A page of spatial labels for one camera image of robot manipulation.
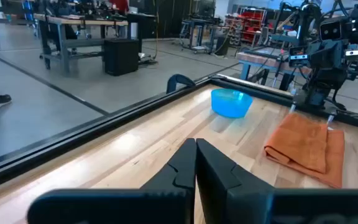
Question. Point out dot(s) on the black curved clamp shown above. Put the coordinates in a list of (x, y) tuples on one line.
[(179, 81)]

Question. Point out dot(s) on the orange folded cloth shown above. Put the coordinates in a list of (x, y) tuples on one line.
[(303, 146)]

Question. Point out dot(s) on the red parts bin shelf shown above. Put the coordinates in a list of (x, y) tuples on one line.
[(253, 25)]

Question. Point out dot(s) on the blue metal cart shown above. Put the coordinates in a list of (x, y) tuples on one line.
[(202, 21)]

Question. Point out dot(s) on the grey workbench with wooden top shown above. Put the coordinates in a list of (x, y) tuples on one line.
[(82, 22)]

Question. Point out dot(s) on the blue plastic bowl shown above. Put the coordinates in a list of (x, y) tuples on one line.
[(230, 104)]

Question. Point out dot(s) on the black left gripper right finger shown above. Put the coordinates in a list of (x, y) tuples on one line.
[(228, 199)]

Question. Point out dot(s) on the black box on floor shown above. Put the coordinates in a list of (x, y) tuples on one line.
[(121, 57)]

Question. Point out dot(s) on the black table edge frame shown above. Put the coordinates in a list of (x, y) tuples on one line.
[(73, 137)]

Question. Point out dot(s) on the blue framed workbench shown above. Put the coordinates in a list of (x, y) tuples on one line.
[(259, 60)]

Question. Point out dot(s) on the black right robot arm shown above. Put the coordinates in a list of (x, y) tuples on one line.
[(319, 93)]

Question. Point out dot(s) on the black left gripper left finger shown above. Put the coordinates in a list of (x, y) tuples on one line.
[(166, 205)]

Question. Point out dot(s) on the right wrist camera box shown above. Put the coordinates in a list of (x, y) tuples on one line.
[(334, 29)]

